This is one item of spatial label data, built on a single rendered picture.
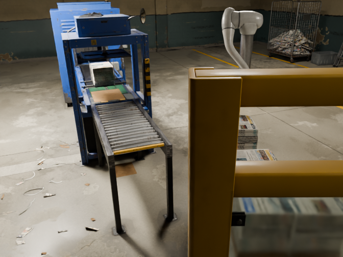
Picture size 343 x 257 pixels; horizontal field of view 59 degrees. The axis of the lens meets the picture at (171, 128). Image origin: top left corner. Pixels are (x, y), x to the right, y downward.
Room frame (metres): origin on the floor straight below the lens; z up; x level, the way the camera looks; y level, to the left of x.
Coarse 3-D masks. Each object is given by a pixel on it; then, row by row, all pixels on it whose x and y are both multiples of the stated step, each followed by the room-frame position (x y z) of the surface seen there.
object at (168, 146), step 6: (138, 102) 3.42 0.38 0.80; (144, 114) 3.04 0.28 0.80; (150, 120) 2.86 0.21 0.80; (156, 126) 2.70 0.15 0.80; (162, 132) 2.57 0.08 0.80; (162, 138) 2.44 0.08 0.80; (168, 144) 2.32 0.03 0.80; (162, 150) 2.43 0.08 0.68; (168, 150) 2.31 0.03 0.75; (168, 156) 2.31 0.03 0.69
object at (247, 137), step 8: (240, 120) 2.19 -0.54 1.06; (248, 120) 2.18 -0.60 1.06; (240, 128) 2.04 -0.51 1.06; (248, 128) 2.04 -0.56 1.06; (256, 128) 2.04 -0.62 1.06; (240, 136) 2.03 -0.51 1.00; (248, 136) 2.03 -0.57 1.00; (256, 136) 2.03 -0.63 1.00; (240, 144) 2.03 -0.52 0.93; (248, 144) 2.03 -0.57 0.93; (256, 144) 2.03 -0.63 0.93
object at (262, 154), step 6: (240, 150) 1.69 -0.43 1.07; (246, 150) 1.69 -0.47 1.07; (252, 150) 1.69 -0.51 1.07; (258, 150) 1.68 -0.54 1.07; (264, 150) 1.68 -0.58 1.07; (240, 156) 1.62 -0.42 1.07; (246, 156) 1.62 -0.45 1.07; (252, 156) 1.62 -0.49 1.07; (258, 156) 1.61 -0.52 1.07; (264, 156) 1.61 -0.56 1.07; (270, 156) 1.61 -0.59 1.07
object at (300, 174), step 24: (240, 168) 0.54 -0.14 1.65; (264, 168) 0.54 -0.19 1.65; (288, 168) 0.53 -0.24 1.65; (312, 168) 0.53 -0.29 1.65; (336, 168) 0.53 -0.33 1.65; (240, 192) 0.52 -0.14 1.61; (264, 192) 0.51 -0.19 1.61; (288, 192) 0.51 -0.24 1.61; (312, 192) 0.51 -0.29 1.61; (336, 192) 0.51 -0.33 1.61
